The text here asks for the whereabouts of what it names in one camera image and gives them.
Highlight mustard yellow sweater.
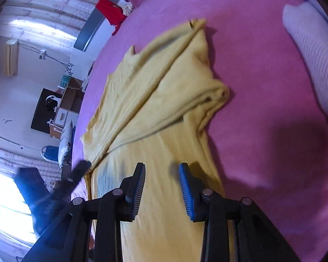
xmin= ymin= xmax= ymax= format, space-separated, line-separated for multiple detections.
xmin=81 ymin=19 xmax=229 ymax=261

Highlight blue chair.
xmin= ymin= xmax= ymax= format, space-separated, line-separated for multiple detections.
xmin=41 ymin=145 xmax=58 ymax=164

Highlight white grey cushion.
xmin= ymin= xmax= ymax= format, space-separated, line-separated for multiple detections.
xmin=58 ymin=120 xmax=73 ymax=168

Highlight black monitor screen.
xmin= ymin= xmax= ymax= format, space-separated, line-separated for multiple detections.
xmin=31 ymin=88 xmax=62 ymax=134

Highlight pink fleece bed blanket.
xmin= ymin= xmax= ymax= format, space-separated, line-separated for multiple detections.
xmin=73 ymin=0 xmax=328 ymax=261

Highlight wooden desk with drawers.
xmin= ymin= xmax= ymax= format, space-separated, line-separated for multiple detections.
xmin=46 ymin=78 xmax=85 ymax=140

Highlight grey white bed headboard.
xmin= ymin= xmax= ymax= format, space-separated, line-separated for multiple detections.
xmin=74 ymin=0 xmax=120 ymax=52

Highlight window curtain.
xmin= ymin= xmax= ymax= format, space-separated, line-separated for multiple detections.
xmin=0 ymin=0 xmax=99 ymax=55

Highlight red garment on headboard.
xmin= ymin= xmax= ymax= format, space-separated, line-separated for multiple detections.
xmin=95 ymin=0 xmax=127 ymax=36

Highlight small beige plush toy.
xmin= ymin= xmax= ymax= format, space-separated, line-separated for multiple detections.
xmin=122 ymin=2 xmax=134 ymax=16

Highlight wall air conditioner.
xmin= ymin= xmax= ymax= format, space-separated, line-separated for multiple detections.
xmin=5 ymin=39 xmax=19 ymax=76

